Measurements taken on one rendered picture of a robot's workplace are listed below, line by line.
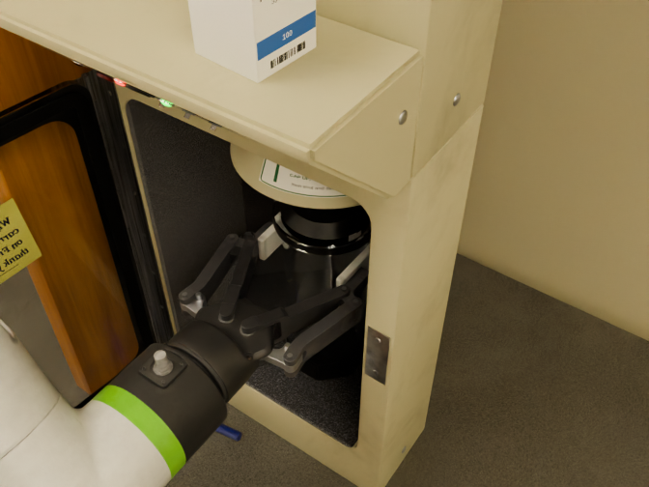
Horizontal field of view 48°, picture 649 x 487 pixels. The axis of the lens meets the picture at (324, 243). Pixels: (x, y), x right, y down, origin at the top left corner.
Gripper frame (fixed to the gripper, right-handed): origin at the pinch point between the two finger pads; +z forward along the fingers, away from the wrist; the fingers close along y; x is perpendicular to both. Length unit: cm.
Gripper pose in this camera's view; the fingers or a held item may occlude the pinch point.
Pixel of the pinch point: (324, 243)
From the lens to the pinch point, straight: 75.7
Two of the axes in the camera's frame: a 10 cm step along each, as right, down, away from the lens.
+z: 5.7, -5.8, 5.8
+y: -8.2, -4.0, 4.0
